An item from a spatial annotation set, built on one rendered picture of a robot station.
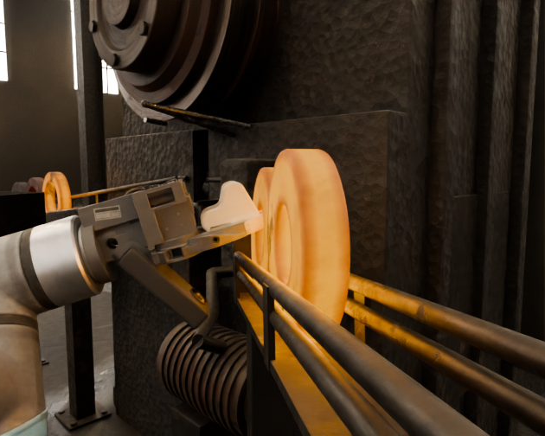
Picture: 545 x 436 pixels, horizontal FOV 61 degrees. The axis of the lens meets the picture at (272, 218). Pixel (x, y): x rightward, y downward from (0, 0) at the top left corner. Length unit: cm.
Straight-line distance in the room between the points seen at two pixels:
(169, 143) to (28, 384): 78
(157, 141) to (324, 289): 94
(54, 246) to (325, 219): 29
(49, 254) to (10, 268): 4
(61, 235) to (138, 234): 8
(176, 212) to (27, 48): 1121
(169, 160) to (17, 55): 1047
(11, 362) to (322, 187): 32
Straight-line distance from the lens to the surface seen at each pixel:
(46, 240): 51
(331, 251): 31
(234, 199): 50
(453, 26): 88
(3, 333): 51
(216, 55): 87
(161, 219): 50
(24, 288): 52
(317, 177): 32
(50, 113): 1158
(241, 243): 61
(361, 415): 17
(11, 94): 1139
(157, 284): 51
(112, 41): 105
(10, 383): 48
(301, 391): 28
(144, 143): 127
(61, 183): 160
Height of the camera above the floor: 78
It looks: 6 degrees down
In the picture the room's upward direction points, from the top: straight up
